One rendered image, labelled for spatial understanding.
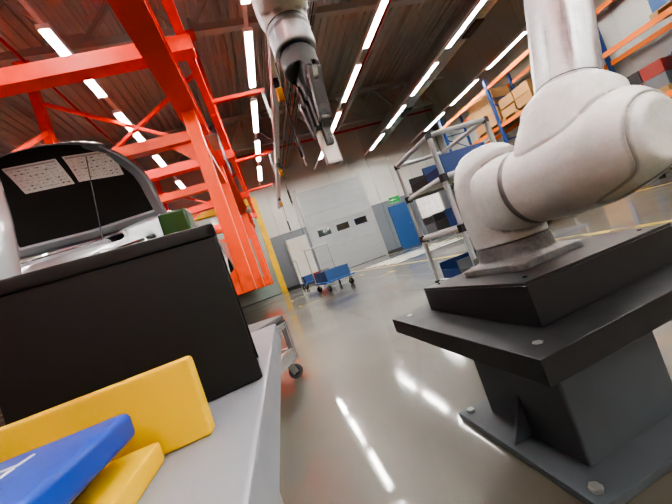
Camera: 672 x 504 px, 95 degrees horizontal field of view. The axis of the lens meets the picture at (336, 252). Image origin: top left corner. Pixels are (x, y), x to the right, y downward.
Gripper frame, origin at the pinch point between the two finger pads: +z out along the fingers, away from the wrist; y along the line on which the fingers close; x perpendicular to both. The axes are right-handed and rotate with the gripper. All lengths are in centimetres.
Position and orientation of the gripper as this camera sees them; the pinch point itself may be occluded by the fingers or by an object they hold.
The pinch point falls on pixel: (329, 147)
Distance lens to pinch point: 64.4
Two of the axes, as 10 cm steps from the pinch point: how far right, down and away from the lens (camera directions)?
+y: -2.5, 1.6, 9.5
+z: 3.2, 9.4, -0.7
